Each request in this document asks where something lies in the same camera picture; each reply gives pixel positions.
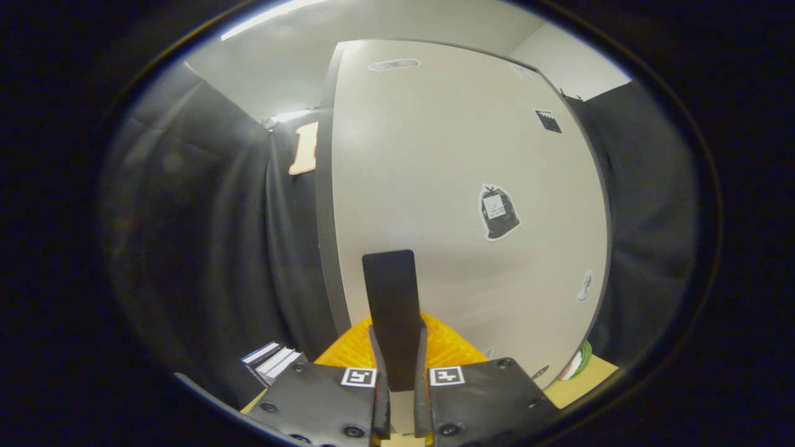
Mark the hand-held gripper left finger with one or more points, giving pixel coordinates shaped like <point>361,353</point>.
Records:
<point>380,385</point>

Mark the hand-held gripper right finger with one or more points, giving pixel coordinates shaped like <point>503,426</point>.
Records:
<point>422,385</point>

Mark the grey picture cover book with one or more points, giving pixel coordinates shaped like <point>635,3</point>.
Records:
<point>282,363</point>

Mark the blue cover book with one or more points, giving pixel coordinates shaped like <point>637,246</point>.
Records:
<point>259,352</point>

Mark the black backdrop cloth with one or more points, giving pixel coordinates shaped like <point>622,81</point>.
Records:
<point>646,217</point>
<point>199,236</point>

